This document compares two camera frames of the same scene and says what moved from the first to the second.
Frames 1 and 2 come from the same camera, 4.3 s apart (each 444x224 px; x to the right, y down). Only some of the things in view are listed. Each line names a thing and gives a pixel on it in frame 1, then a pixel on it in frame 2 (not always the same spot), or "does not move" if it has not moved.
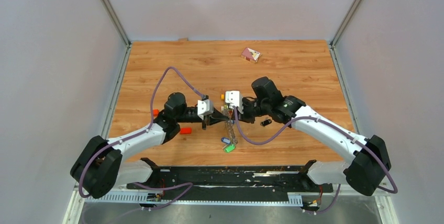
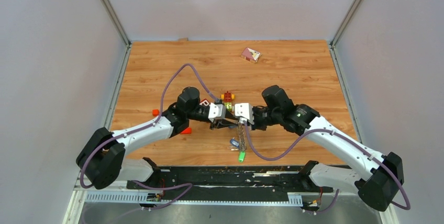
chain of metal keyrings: x=230 y=125 → x=242 y=142
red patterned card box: x=251 y=55 does not move
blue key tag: x=225 y=140 → x=234 y=143
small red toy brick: x=186 y=131 does not move
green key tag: x=229 y=148 → x=242 y=154
